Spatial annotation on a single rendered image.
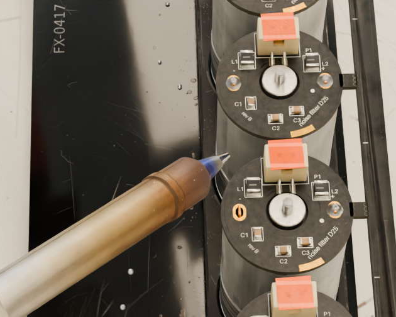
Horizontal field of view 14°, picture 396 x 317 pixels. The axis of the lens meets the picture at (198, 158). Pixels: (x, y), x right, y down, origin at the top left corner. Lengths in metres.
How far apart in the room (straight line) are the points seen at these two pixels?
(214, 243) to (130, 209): 0.09
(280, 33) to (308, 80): 0.01
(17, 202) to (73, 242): 0.13
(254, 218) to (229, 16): 0.05
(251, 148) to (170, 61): 0.07
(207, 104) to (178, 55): 0.02
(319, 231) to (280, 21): 0.04
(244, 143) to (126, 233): 0.07
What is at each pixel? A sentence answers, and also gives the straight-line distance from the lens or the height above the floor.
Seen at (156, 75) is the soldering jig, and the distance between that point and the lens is 0.38.
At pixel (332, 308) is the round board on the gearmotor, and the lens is 0.30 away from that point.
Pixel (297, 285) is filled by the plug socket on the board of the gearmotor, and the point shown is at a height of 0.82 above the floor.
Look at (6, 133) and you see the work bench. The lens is 0.38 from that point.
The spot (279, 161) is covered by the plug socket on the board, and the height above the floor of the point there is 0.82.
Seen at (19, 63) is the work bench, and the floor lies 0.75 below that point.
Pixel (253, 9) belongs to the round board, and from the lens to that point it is 0.32.
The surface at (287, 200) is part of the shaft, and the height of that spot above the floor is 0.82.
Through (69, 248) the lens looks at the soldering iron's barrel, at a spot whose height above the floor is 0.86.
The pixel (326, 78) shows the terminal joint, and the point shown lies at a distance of 0.32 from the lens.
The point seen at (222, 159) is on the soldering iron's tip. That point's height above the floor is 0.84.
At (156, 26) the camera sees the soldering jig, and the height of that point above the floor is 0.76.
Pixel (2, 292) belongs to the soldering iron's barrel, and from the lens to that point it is 0.24.
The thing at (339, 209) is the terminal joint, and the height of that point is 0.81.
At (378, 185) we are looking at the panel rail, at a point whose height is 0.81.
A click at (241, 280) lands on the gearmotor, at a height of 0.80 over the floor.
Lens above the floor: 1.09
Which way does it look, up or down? 63 degrees down
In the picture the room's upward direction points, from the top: straight up
